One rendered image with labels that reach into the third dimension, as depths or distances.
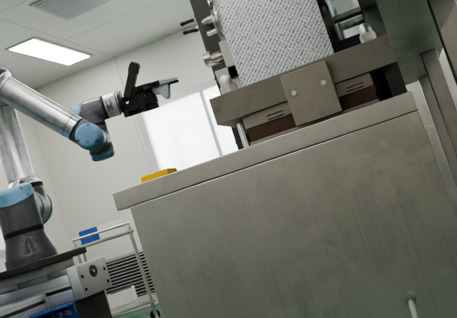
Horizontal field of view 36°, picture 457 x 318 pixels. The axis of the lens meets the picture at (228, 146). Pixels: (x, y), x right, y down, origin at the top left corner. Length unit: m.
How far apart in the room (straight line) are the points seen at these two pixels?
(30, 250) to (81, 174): 6.01
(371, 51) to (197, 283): 0.60
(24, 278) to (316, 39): 1.04
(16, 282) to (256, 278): 0.86
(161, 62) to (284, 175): 6.37
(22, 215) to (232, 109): 0.81
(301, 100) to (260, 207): 0.24
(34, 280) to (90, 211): 6.00
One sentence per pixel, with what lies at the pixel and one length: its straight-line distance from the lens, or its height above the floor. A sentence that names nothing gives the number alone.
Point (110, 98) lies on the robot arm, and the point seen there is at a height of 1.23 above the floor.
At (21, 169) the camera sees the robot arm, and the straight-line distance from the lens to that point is 2.24.
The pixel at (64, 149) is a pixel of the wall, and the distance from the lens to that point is 8.15.
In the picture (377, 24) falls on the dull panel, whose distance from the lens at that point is 1.70.
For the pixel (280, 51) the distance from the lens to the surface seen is 1.69.
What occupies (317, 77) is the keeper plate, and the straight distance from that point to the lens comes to 1.45.
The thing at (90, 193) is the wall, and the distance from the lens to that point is 8.02.
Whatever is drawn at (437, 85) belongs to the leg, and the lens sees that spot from 2.85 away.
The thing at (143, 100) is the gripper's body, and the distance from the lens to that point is 2.19.
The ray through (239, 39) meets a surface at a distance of 1.72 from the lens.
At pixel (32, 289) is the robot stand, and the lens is 2.06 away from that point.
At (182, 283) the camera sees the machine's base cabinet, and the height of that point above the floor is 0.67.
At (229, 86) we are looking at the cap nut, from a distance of 1.53.
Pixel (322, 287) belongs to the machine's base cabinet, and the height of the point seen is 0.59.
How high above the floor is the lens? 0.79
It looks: 5 degrees up
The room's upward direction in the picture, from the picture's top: 18 degrees counter-clockwise
